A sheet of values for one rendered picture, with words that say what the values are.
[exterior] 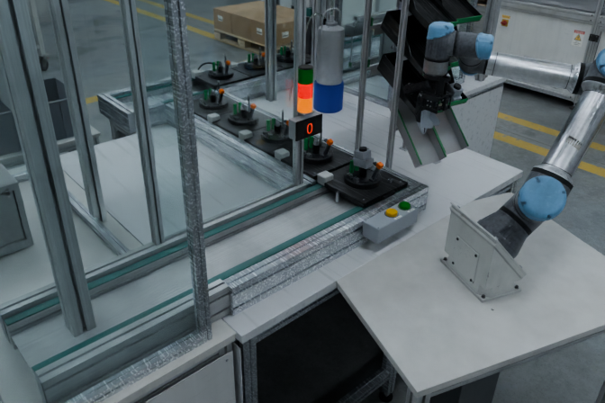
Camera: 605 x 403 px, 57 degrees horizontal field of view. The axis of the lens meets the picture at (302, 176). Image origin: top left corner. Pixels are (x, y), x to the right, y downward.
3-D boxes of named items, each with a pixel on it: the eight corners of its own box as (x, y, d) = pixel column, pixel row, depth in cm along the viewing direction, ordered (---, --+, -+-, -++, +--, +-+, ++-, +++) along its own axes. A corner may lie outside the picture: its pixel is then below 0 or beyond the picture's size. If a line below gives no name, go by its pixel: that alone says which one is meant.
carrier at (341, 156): (357, 162, 225) (359, 134, 219) (313, 181, 211) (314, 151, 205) (316, 143, 240) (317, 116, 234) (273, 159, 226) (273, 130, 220)
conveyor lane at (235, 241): (404, 207, 213) (407, 183, 208) (221, 304, 163) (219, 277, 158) (350, 179, 231) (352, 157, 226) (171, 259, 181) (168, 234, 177)
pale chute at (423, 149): (439, 160, 219) (446, 156, 216) (414, 168, 213) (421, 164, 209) (411, 97, 225) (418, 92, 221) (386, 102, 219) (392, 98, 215)
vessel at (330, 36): (347, 82, 293) (352, 8, 275) (329, 87, 285) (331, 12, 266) (329, 75, 302) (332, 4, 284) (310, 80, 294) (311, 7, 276)
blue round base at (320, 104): (348, 109, 300) (349, 82, 293) (327, 115, 291) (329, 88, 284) (328, 101, 310) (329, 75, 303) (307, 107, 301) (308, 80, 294)
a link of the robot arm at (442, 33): (456, 27, 162) (427, 24, 165) (450, 64, 168) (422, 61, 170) (458, 22, 169) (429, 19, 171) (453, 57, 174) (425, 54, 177)
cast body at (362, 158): (374, 165, 204) (374, 147, 201) (365, 169, 201) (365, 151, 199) (357, 160, 210) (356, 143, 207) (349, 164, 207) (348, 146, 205)
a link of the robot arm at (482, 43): (492, 43, 173) (456, 40, 176) (495, 29, 162) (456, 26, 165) (488, 67, 172) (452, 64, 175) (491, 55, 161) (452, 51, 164)
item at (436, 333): (667, 308, 169) (671, 300, 168) (415, 399, 138) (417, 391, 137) (510, 198, 226) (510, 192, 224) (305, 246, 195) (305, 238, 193)
